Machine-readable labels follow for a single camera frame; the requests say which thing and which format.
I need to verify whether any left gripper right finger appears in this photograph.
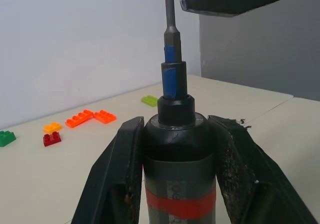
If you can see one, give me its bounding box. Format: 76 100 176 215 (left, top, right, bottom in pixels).
207 114 319 224

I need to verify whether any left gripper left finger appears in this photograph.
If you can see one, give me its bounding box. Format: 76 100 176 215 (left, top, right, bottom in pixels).
71 116 146 224

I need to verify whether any thin metal screwdriver bit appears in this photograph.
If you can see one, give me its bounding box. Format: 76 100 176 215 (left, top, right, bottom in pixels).
163 0 183 64

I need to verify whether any grey red electric screwdriver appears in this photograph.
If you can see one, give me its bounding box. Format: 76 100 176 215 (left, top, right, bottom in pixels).
141 60 218 224

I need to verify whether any orange toy brick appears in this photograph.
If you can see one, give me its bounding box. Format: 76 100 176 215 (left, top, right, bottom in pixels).
92 109 118 125
65 109 95 129

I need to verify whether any grey partition panel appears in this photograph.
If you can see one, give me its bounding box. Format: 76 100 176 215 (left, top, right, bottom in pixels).
198 0 320 102

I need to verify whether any red toy brick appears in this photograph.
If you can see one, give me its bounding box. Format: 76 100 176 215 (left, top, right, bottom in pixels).
42 131 63 148

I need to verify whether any yellow toy brick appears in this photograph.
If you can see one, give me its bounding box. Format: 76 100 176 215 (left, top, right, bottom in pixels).
42 121 63 133

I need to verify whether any lime green toy brick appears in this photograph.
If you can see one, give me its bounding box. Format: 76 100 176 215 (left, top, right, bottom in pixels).
140 94 159 108

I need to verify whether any dark green toy brick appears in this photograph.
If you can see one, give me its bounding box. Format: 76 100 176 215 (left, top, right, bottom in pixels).
0 130 17 148

